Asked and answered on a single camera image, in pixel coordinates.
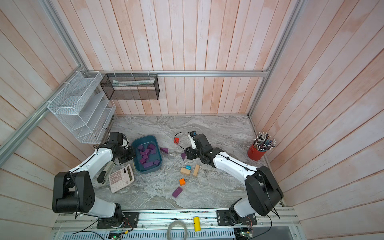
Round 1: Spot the teal plastic storage bin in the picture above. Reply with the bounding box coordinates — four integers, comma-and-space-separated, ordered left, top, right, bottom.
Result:
132, 135, 162, 174

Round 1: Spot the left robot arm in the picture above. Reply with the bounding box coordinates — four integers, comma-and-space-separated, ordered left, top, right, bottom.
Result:
52, 132, 136, 228

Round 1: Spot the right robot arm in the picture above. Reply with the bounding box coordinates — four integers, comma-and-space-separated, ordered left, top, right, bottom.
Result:
185, 131, 284, 226

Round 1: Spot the natural wood long block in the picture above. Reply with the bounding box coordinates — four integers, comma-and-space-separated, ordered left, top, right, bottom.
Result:
193, 165, 200, 177

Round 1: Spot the white desk calculator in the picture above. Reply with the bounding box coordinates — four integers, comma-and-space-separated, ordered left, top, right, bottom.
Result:
109, 164, 135, 193

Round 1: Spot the orange cube brick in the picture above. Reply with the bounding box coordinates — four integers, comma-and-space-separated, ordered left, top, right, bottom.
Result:
179, 179, 186, 186

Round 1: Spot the black grey stapler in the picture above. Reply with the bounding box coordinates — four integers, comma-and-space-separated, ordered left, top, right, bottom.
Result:
97, 161, 115, 186

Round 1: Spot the large purple rectangular brick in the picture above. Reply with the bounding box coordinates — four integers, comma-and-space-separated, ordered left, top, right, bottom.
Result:
172, 187, 183, 198

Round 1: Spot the yellow cylinder roll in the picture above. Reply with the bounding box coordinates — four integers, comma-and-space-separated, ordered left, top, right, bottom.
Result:
193, 217, 201, 232

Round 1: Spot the red pen holder cup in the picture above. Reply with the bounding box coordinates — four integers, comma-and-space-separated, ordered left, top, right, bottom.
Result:
248, 132, 277, 161

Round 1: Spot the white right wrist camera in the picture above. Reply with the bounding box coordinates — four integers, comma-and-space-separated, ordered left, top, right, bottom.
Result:
189, 131, 197, 149

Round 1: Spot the white wire mesh shelf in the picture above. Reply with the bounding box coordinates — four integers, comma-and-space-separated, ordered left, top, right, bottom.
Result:
48, 71, 116, 144

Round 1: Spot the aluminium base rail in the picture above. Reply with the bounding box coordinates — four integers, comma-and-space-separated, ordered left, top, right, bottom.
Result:
49, 207, 306, 240

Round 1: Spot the black wire mesh basket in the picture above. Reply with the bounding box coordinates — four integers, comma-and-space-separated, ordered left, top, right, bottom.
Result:
101, 73, 160, 101

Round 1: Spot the grey tape ring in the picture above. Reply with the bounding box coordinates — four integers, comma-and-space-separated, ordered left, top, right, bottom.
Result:
166, 220, 188, 240

